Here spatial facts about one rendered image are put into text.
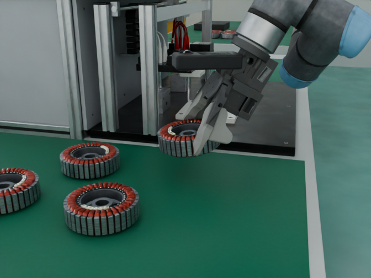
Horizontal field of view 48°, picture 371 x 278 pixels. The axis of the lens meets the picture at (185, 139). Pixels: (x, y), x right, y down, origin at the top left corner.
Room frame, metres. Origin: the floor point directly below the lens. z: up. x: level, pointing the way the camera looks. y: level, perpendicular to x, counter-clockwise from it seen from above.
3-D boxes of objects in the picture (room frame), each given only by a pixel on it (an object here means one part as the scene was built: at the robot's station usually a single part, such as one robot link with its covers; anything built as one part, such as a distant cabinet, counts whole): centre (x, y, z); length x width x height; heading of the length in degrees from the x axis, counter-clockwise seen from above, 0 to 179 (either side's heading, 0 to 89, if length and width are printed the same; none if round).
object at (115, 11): (1.21, 0.08, 1.04); 0.62 x 0.02 x 0.03; 166
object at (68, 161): (0.74, 0.18, 0.77); 0.11 x 0.11 x 0.04
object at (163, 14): (1.19, 0.00, 1.03); 0.62 x 0.01 x 0.03; 166
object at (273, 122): (1.17, -0.08, 0.76); 0.64 x 0.47 x 0.02; 166
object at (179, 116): (1.05, -0.07, 0.78); 0.15 x 0.15 x 0.01; 76
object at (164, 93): (1.08, 0.07, 0.80); 0.07 x 0.05 x 0.06; 166
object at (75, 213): (0.55, 0.13, 0.77); 0.11 x 0.11 x 0.04
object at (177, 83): (1.32, 0.01, 0.80); 0.07 x 0.05 x 0.06; 166
